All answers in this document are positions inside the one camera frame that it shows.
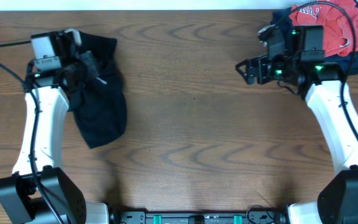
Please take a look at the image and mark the black t-shirt with logo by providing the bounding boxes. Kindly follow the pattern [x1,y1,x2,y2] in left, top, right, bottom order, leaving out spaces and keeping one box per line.
[68,32,127,148]

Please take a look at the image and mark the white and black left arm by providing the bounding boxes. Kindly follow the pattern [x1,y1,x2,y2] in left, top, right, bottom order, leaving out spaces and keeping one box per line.
[0,29,110,223]

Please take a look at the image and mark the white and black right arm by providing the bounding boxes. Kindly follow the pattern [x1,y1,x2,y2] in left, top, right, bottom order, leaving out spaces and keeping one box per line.
[236,25,358,223]

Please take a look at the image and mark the red crumpled shirt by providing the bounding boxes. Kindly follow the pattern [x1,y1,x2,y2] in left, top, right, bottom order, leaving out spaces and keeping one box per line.
[289,0,358,57]

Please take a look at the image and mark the navy blue crumpled garment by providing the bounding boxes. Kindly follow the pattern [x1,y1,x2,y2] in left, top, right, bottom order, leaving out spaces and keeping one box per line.
[270,1,358,75]

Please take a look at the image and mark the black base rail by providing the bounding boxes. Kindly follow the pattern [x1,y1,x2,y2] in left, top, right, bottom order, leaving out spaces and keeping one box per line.
[110,208,288,224]

